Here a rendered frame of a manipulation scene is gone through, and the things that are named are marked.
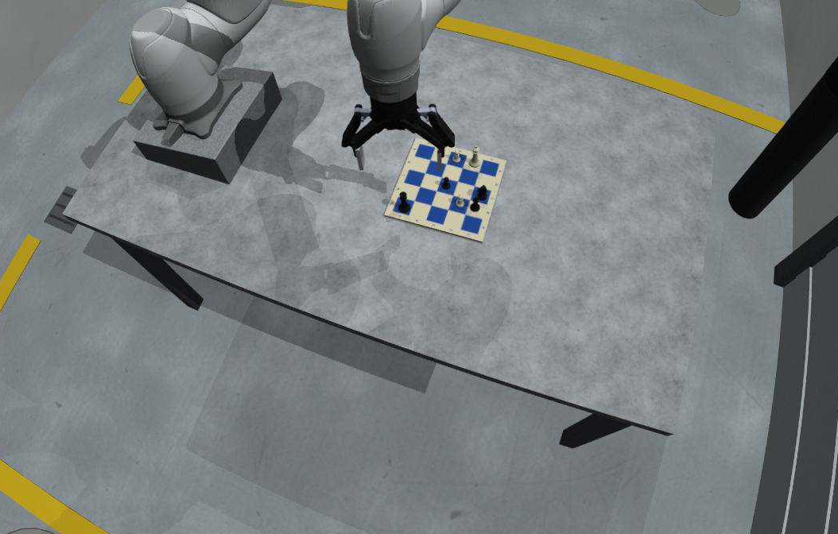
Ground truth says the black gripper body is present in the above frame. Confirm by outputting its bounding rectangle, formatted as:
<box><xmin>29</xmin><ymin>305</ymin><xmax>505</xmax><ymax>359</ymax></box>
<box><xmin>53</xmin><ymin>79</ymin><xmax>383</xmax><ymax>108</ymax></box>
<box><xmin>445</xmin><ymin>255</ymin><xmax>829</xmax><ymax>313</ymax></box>
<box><xmin>370</xmin><ymin>92</ymin><xmax>421</xmax><ymax>130</ymax></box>

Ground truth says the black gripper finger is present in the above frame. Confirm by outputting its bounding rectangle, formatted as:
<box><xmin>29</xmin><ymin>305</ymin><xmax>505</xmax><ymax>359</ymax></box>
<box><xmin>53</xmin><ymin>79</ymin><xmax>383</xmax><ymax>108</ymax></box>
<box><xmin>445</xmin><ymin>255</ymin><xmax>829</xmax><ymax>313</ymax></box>
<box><xmin>398</xmin><ymin>104</ymin><xmax>455</xmax><ymax>171</ymax></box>
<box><xmin>341</xmin><ymin>104</ymin><xmax>390</xmax><ymax>170</ymax></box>

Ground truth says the blue and cream chessboard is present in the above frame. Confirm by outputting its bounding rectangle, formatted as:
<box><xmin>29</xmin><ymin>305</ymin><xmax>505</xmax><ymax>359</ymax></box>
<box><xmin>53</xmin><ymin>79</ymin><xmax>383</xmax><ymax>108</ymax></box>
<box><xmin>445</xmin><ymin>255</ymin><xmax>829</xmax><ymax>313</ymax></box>
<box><xmin>384</xmin><ymin>138</ymin><xmax>506</xmax><ymax>243</ymax></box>

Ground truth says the white chess king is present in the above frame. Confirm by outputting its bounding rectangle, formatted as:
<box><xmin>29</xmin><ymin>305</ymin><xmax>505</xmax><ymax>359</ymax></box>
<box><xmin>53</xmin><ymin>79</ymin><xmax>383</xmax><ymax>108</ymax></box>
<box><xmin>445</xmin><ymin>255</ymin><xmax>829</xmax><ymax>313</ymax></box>
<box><xmin>469</xmin><ymin>146</ymin><xmax>480</xmax><ymax>168</ymax></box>

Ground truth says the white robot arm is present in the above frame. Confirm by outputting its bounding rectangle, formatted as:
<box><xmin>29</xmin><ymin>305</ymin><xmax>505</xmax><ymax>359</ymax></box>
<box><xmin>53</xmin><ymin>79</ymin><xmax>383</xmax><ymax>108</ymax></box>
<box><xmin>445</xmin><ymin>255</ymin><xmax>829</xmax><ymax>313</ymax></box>
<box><xmin>129</xmin><ymin>0</ymin><xmax>461</xmax><ymax>145</ymax></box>

